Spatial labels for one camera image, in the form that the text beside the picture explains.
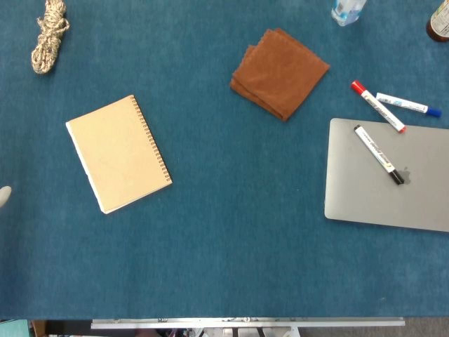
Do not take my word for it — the kraft spiral notebook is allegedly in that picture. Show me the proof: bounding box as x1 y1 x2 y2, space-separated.
65 94 173 215

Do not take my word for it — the teal box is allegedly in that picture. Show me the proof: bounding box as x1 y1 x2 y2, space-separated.
0 319 29 337

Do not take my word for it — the folded brown cloth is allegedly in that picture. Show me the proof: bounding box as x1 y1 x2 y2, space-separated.
229 28 331 122

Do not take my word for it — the silver laptop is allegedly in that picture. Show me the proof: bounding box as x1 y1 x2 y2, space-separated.
323 117 449 233

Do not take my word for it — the black whiteboard marker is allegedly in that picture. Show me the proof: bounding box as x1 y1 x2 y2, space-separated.
353 124 406 186

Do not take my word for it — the red whiteboard marker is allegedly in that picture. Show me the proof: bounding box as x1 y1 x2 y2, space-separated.
351 80 408 134

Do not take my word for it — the clear plastic water bottle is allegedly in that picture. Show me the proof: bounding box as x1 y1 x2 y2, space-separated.
331 0 368 27

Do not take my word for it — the blue whiteboard marker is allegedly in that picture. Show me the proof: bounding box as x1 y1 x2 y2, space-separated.
375 92 443 117

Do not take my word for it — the brown glass bottle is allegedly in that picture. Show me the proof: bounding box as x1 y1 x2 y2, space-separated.
426 0 449 43

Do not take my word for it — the beige rope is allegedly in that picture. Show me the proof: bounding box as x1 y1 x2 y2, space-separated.
31 0 70 75

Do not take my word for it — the aluminium frame rail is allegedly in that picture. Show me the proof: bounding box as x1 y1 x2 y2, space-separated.
91 317 406 330

